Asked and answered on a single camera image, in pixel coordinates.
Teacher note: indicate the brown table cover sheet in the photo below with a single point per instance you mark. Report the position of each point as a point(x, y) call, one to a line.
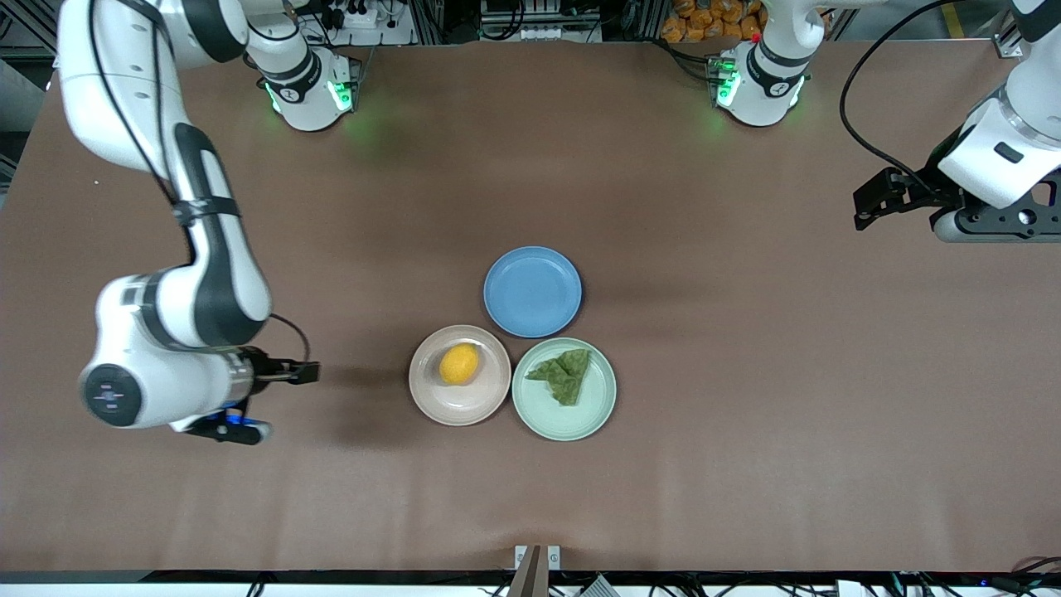
point(331, 497)

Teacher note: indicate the pink plate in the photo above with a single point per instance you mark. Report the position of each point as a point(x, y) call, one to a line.
point(464, 406)

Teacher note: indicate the aluminium frame profile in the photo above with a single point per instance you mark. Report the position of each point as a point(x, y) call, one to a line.
point(29, 33)
point(1007, 46)

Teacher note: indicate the green lettuce leaf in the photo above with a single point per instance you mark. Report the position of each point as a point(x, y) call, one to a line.
point(568, 377)

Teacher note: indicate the grey ribbed device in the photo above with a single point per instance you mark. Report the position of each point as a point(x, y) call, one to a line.
point(597, 587)

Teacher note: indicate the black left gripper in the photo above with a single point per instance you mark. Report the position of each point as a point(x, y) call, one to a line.
point(926, 195)

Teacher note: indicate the yellow lemon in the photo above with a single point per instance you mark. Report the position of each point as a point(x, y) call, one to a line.
point(459, 365)

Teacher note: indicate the blue plate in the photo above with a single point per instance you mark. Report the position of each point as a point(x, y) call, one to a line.
point(532, 292)

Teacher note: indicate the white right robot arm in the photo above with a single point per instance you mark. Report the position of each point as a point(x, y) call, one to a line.
point(108, 83)

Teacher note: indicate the pale green plate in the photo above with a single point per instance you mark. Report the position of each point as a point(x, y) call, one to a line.
point(564, 419)

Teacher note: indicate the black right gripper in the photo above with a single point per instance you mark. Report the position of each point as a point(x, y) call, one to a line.
point(264, 366)

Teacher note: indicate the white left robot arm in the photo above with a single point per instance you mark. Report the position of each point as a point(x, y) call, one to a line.
point(763, 95)

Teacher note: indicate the white electronics box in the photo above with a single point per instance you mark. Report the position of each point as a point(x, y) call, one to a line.
point(539, 21)

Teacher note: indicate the white power strip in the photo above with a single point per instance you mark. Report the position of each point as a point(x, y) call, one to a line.
point(360, 15)

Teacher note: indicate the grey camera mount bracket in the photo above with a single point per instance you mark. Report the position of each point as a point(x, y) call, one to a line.
point(530, 580)

